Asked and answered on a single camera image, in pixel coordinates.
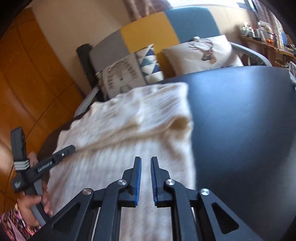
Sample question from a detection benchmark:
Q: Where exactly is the wooden side table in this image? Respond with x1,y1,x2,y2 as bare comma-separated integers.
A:
240,35,296,67

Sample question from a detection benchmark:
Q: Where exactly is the wide barred window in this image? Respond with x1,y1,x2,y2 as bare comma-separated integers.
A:
166,0,257,12

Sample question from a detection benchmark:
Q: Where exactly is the tiger print cushion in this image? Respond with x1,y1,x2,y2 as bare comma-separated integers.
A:
96,44,164,102

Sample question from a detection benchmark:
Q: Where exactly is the pale patterned curtain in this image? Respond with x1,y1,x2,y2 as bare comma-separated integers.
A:
122,0,171,18
252,0,285,47

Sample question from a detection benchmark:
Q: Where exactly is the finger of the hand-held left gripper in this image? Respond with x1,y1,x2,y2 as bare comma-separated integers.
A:
54,145,77,161

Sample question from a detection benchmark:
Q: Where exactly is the cream knitted sweater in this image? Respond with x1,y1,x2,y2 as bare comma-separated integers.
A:
43,82,197,241

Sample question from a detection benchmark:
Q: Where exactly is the person's left hand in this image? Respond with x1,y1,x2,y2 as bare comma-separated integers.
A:
17,183,54,227

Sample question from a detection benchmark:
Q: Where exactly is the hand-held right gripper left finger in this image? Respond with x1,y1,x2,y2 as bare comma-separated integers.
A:
29,157,142,241

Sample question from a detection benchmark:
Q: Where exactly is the deer print cushion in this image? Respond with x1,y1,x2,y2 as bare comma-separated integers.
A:
161,35,244,77

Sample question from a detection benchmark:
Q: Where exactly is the grey yellow blue sofa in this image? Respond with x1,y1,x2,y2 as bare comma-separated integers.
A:
74,6,271,116

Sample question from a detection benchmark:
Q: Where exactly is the cluster of jars and bottles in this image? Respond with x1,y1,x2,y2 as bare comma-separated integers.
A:
238,20,278,41

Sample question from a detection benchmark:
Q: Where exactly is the person's left forearm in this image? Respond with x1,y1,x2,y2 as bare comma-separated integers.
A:
0,202,41,241

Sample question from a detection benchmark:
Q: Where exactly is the wooden wardrobe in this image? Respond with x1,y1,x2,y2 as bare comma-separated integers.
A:
0,8,86,209

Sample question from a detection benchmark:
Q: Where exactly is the blue chair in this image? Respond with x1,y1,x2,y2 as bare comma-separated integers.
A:
277,27,290,47

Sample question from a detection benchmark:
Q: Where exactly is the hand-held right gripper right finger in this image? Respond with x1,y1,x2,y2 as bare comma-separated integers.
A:
151,157,264,241

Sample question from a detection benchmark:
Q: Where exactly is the black rolled mat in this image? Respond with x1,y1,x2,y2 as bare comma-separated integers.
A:
77,43,102,90

